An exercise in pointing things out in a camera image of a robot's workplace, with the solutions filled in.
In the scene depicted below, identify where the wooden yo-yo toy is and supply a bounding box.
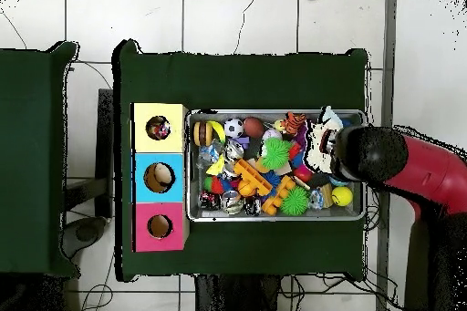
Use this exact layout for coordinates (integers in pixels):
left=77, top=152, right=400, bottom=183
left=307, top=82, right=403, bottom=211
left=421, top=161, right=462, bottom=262
left=192, top=119, right=213, bottom=147

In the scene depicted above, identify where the orange tiger plush toy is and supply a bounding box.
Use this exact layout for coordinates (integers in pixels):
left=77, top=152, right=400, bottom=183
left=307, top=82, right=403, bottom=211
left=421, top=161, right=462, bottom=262
left=282, top=110, right=307, bottom=136

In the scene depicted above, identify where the brown toy football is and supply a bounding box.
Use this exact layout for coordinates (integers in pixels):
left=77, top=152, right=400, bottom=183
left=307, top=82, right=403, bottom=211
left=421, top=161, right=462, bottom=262
left=242, top=116, right=266, bottom=140

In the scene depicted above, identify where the orange plastic block toy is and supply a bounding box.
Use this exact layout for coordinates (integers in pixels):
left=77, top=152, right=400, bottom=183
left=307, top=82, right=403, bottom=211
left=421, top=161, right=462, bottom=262
left=233, top=158, right=274, bottom=197
left=261, top=175, right=296, bottom=216

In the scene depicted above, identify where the dark green table cloth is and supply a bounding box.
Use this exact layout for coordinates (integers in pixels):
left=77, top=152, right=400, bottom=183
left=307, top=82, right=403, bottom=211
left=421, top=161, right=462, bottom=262
left=112, top=38, right=369, bottom=283
left=0, top=40, right=81, bottom=279

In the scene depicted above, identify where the dark grey rounded base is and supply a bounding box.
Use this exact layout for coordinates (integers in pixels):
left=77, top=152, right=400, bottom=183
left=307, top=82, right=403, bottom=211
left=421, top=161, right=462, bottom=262
left=59, top=215, right=109, bottom=259

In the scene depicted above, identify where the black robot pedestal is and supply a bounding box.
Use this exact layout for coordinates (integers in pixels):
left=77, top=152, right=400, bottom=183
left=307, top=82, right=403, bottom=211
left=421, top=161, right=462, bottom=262
left=194, top=275, right=293, bottom=311

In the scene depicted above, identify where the grey floor cable duct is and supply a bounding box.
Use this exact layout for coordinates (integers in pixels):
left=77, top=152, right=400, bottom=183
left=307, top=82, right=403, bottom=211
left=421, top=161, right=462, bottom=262
left=375, top=0, right=398, bottom=311

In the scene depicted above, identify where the small soccer ball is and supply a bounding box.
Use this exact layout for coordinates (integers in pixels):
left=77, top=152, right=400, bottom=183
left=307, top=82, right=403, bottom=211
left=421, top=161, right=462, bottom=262
left=223, top=117, right=245, bottom=140

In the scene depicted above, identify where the wooden box with three holes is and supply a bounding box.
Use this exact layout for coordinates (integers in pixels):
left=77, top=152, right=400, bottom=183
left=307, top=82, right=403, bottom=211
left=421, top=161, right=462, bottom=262
left=130, top=101, right=190, bottom=253

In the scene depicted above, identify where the black metal stand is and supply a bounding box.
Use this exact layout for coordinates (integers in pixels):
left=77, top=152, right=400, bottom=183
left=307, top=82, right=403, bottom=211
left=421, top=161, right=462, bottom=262
left=63, top=88, right=115, bottom=219

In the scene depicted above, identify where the bright green spiky ball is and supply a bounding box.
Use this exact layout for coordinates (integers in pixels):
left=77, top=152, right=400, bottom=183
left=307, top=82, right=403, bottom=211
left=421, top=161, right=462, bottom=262
left=279, top=185, right=310, bottom=216

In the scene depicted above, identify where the black cable bundle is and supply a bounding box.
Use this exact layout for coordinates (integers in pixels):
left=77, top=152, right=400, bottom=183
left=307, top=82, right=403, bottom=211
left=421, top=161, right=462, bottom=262
left=364, top=186, right=382, bottom=232

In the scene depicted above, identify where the clear mesh bin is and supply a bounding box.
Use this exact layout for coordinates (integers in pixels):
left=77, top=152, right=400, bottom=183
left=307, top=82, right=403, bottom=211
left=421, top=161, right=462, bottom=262
left=186, top=108, right=367, bottom=223

